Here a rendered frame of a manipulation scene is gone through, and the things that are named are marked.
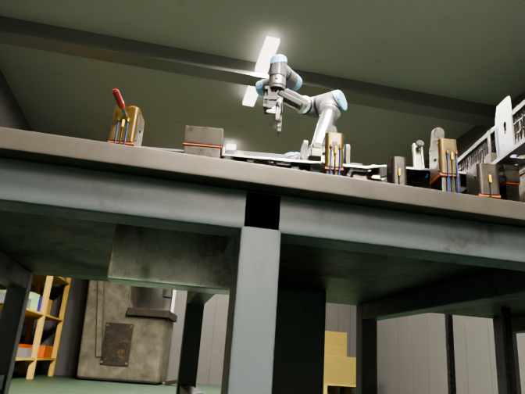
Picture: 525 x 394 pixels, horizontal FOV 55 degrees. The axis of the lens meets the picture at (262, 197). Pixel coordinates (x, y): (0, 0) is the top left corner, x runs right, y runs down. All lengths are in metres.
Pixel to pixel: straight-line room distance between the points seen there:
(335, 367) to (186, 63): 4.28
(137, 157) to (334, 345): 6.74
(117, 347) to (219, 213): 6.03
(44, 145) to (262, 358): 0.53
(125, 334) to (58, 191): 5.99
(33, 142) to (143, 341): 6.00
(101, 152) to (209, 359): 7.10
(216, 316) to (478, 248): 6.99
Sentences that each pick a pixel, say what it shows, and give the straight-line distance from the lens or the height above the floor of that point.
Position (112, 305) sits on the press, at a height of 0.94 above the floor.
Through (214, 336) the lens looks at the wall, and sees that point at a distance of 7.95.
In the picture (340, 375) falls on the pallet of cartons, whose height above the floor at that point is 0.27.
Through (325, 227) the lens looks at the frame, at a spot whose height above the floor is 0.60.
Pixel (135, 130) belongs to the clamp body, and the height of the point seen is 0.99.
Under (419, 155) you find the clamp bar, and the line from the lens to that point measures 2.09.
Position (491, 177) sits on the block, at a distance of 1.70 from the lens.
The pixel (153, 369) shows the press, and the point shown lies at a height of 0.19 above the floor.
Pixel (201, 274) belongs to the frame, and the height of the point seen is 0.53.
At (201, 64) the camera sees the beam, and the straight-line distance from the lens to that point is 4.97.
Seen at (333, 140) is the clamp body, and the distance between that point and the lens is 1.60.
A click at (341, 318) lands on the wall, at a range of 8.46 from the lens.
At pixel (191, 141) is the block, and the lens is 1.57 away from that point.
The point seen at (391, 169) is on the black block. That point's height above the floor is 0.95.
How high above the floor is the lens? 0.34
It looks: 18 degrees up
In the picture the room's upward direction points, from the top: 4 degrees clockwise
